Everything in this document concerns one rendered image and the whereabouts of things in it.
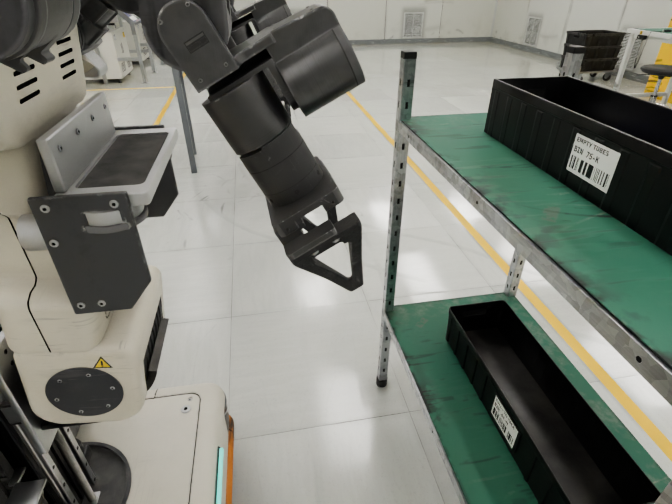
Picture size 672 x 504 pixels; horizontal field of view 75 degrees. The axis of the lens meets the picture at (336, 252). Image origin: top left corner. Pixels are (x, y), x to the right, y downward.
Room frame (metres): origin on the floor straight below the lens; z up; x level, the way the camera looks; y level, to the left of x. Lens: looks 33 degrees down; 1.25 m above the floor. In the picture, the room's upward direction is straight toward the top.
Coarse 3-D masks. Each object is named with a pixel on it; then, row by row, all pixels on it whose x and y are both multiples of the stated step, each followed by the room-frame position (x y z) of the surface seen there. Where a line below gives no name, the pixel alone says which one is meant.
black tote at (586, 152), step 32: (512, 96) 0.87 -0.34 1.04; (544, 96) 0.97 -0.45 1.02; (576, 96) 0.94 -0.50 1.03; (608, 96) 0.85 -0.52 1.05; (512, 128) 0.85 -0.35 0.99; (544, 128) 0.75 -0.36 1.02; (576, 128) 0.68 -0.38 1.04; (608, 128) 0.61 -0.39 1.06; (640, 128) 0.75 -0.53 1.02; (544, 160) 0.73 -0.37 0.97; (576, 160) 0.66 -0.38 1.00; (608, 160) 0.59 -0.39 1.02; (640, 160) 0.54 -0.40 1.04; (576, 192) 0.64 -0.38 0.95; (608, 192) 0.58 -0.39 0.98; (640, 192) 0.53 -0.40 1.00; (640, 224) 0.51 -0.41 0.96
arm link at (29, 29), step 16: (0, 0) 0.30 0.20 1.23; (16, 0) 0.30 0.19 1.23; (32, 0) 0.31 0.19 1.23; (0, 16) 0.30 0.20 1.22; (16, 16) 0.30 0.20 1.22; (32, 16) 0.31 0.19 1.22; (0, 32) 0.30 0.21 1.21; (16, 32) 0.30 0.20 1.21; (32, 32) 0.31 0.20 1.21; (0, 48) 0.30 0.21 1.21; (16, 48) 0.30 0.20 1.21; (32, 48) 0.32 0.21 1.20
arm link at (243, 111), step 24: (240, 72) 0.37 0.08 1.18; (216, 96) 0.35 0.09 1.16; (240, 96) 0.34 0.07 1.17; (264, 96) 0.36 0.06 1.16; (288, 96) 0.36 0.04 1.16; (216, 120) 0.35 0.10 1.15; (240, 120) 0.34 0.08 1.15; (264, 120) 0.35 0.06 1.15; (288, 120) 0.37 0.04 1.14; (240, 144) 0.35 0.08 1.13; (264, 144) 0.34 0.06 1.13
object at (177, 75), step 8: (176, 72) 3.03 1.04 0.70; (176, 80) 3.02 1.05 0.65; (176, 88) 3.02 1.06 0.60; (184, 88) 3.42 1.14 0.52; (184, 96) 3.42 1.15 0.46; (184, 104) 3.03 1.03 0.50; (184, 112) 3.03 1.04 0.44; (184, 120) 3.02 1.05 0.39; (184, 128) 3.02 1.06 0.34; (192, 136) 3.42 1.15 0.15; (192, 144) 3.42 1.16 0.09; (192, 152) 3.03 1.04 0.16; (192, 160) 3.02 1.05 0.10; (192, 168) 3.02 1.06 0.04
